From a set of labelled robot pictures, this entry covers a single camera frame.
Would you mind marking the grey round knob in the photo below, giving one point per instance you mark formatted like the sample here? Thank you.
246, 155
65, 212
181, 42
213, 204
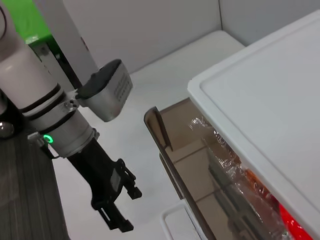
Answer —
6, 128

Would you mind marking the clear plastic wrapping bag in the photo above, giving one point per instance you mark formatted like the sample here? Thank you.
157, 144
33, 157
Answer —
225, 160

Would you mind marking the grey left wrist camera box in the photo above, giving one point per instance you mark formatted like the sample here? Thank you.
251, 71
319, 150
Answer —
107, 102

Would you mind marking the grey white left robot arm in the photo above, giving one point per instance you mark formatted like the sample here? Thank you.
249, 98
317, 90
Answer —
37, 82

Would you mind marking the orange plastic toy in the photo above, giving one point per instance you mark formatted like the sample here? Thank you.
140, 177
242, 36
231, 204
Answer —
252, 177

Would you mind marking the white robot torso column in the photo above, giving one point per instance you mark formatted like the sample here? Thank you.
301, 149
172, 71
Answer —
62, 20

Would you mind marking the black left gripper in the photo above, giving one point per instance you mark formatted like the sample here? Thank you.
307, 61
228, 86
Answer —
100, 170

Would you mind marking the red plastic toy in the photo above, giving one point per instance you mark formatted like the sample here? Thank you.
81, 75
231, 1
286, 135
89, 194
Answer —
292, 222

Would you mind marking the white drawer cabinet frame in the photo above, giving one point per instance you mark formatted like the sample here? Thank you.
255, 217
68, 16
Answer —
262, 87

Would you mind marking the green robot torso panel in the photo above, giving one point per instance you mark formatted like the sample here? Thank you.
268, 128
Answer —
30, 15

